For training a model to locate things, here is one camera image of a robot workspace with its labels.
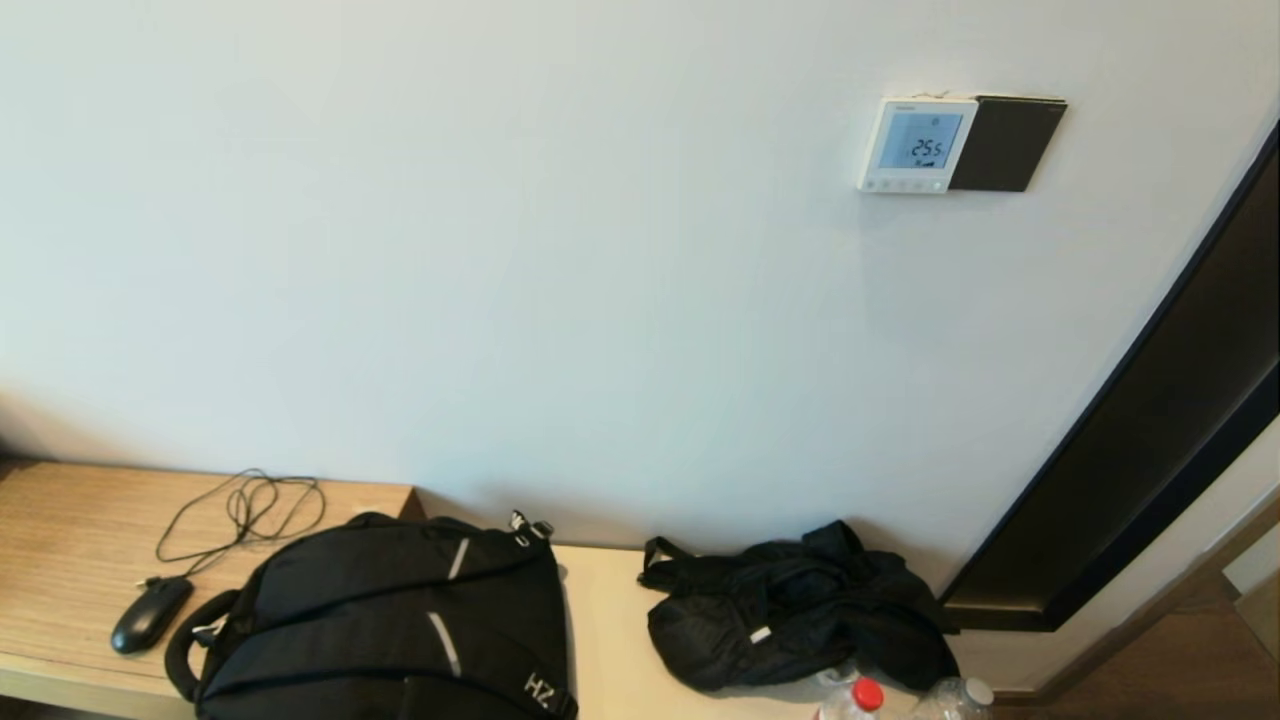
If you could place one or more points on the white wall thermostat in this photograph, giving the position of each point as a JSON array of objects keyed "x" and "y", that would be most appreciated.
[{"x": 885, "y": 150}]

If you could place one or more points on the crumpled black fabric bag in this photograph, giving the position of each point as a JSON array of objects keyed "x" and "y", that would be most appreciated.
[{"x": 800, "y": 620}]

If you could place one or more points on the black backpack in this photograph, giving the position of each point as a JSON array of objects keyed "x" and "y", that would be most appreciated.
[{"x": 380, "y": 620}]

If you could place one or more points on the clear bottle with red cap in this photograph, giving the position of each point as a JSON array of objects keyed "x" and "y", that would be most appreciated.
[{"x": 865, "y": 697}]

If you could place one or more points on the clear bottle with grey cap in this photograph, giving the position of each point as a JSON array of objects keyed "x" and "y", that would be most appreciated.
[{"x": 955, "y": 700}]

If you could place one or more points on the black computer mouse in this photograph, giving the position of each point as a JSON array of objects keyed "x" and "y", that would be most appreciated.
[{"x": 150, "y": 612}]

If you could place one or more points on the dark brown wall switch plate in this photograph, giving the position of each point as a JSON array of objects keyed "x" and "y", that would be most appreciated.
[{"x": 1010, "y": 145}]

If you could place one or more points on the dark brown door frame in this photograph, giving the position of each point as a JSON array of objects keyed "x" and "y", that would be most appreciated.
[{"x": 1150, "y": 460}]

